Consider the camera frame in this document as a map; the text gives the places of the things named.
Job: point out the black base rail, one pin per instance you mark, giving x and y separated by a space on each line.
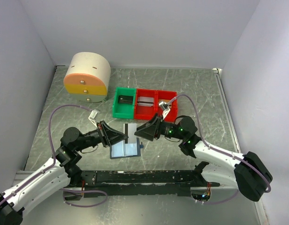
128 183

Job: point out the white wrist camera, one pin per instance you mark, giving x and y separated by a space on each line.
165 107
93 115

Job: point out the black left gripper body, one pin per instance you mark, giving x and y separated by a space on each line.
95 137

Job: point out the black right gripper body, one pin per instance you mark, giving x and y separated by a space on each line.
167 129

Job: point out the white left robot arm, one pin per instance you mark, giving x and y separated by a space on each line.
58 172

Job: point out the red plastic double bin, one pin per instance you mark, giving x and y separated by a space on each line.
146 113

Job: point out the green plastic bin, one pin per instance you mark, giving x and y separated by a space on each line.
123 111

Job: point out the blue leather card holder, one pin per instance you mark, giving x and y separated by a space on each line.
126 150

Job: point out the dark card with chip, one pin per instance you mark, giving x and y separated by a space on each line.
123 99

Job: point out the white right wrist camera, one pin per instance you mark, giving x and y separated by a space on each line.
165 107

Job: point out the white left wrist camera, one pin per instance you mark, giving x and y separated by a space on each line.
93 115

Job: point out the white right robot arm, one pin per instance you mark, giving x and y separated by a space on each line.
245 172

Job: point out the cream round drawer cabinet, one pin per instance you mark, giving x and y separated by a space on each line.
87 78

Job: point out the aluminium frame rail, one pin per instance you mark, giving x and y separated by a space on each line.
21 175

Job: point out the grey magnetic stripe card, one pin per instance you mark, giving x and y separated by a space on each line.
145 101

